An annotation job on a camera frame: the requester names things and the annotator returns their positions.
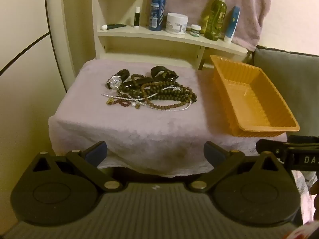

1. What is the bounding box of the orange ribbed plastic tray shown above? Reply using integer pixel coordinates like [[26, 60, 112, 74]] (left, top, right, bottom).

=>
[[210, 54, 300, 138]]

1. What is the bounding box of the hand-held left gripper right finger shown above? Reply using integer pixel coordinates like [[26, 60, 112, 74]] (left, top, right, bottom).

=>
[[188, 141, 285, 193]]

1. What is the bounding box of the dark green tube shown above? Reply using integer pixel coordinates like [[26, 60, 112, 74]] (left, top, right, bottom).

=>
[[101, 24, 127, 30]]

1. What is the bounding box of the black cable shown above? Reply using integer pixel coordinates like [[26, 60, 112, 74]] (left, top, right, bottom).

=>
[[0, 32, 51, 74]]

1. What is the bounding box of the red white packet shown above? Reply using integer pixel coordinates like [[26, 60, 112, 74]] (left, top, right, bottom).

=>
[[294, 220, 319, 239]]

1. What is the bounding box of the grey cushion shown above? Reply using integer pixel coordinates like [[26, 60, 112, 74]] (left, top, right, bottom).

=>
[[249, 45, 319, 140]]

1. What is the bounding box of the pink fuzzy blanket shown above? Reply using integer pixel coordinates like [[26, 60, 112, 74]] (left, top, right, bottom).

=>
[[48, 60, 288, 178]]

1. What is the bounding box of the brown wooden bead necklace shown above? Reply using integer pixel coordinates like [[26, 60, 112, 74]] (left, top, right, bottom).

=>
[[117, 81, 198, 112]]

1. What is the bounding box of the green oil spray bottle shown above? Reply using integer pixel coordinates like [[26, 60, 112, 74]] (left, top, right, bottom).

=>
[[204, 0, 228, 41]]

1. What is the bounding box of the white cream jar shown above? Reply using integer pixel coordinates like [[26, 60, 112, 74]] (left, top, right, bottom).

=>
[[166, 13, 188, 35]]

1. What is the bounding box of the black wristband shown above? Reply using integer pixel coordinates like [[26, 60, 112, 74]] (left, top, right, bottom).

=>
[[150, 65, 179, 82]]

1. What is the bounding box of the silver-faced black strap watch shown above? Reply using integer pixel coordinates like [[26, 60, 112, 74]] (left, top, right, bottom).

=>
[[107, 69, 154, 91]]

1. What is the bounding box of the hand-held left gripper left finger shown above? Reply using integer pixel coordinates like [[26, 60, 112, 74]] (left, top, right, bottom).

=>
[[30, 141, 125, 193]]

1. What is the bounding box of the cream wooden shelf unit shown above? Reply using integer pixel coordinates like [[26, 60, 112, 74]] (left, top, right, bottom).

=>
[[93, 0, 250, 71]]

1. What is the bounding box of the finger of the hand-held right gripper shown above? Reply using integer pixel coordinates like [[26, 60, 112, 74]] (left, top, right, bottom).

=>
[[256, 139, 287, 155]]

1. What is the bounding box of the blue white tube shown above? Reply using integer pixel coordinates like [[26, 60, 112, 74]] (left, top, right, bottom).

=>
[[223, 5, 241, 43]]

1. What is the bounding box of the blue spray bottle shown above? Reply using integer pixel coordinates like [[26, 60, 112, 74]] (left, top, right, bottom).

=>
[[149, 0, 166, 31]]

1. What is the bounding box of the white pearl strand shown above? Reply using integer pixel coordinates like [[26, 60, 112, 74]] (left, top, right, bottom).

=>
[[102, 86, 193, 113]]

